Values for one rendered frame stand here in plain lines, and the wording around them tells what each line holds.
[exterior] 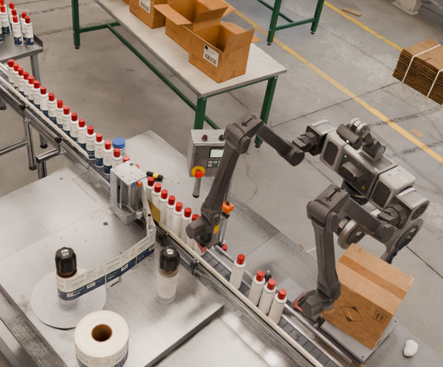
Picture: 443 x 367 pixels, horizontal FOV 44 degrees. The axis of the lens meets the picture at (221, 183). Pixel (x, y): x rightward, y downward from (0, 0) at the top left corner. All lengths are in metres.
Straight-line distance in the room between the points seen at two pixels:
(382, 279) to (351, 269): 0.13
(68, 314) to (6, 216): 0.70
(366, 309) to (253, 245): 0.68
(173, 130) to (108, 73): 1.03
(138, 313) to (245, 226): 0.77
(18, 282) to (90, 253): 0.33
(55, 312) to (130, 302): 0.31
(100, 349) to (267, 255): 0.99
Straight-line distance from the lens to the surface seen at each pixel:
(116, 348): 2.14
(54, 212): 2.85
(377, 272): 2.45
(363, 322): 2.45
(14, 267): 2.58
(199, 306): 2.43
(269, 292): 2.33
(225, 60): 3.87
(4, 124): 4.81
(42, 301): 2.44
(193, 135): 2.29
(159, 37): 4.43
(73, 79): 5.32
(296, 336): 2.43
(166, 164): 3.12
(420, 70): 6.12
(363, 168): 2.30
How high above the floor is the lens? 2.87
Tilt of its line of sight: 42 degrees down
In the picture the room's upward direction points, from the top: 10 degrees clockwise
